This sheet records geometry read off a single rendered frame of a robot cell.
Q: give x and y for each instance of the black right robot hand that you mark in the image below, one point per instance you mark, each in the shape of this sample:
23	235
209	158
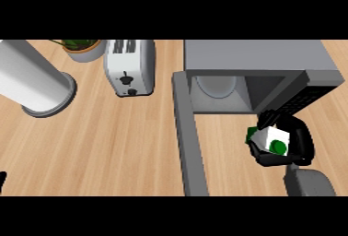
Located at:
300	138

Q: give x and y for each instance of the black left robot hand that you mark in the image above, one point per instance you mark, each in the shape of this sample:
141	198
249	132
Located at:
1	181

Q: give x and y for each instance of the white green milk carton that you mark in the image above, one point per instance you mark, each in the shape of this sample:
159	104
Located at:
269	138

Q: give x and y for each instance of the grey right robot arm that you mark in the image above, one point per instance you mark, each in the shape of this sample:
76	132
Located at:
308	182

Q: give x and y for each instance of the grey microwave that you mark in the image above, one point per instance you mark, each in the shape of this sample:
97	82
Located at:
262	70

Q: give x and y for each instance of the grey microwave door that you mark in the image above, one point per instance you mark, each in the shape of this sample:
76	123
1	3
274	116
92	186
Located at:
190	138

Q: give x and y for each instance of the white toaster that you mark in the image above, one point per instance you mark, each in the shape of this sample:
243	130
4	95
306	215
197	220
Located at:
128	69

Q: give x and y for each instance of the potted plant in white pot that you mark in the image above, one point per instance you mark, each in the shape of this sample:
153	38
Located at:
82	49

